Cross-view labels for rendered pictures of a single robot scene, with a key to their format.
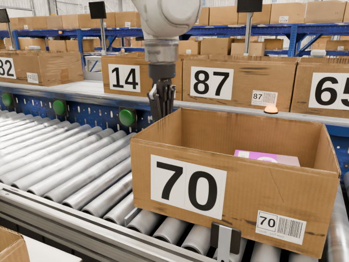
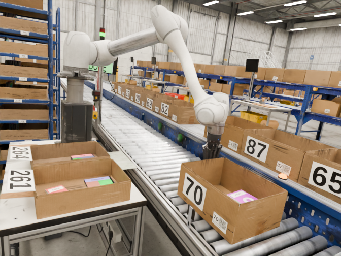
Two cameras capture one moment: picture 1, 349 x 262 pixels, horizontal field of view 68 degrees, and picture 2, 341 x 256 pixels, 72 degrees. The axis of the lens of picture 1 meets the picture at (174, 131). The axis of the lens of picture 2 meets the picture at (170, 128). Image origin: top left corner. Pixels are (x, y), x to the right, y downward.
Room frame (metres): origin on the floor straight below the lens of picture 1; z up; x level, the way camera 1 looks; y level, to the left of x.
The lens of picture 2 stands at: (-0.42, -0.46, 1.35)
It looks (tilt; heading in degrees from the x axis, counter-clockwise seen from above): 14 degrees down; 34
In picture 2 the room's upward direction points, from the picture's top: 7 degrees clockwise
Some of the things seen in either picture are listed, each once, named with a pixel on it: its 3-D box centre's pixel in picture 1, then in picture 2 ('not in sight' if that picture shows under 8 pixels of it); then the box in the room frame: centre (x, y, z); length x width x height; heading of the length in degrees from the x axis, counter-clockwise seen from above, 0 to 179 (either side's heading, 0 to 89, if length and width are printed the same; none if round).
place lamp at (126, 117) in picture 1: (125, 117); not in sight; (1.04, 0.20, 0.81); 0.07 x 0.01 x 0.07; 64
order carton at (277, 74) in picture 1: (241, 79); (284, 152); (1.06, -0.27, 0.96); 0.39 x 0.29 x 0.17; 64
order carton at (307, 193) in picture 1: (231, 162); (227, 192); (0.57, -0.14, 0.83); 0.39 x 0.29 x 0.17; 66
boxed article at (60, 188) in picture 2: not in sight; (61, 195); (0.09, 0.43, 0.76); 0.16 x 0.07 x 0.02; 83
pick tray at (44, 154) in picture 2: not in sight; (69, 158); (0.30, 0.71, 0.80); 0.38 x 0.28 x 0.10; 159
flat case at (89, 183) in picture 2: not in sight; (102, 187); (0.27, 0.38, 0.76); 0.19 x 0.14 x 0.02; 67
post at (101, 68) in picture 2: not in sight; (99, 88); (1.08, 1.46, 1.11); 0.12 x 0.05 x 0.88; 64
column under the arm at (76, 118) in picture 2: not in sight; (76, 124); (0.51, 0.97, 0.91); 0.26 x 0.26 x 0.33; 67
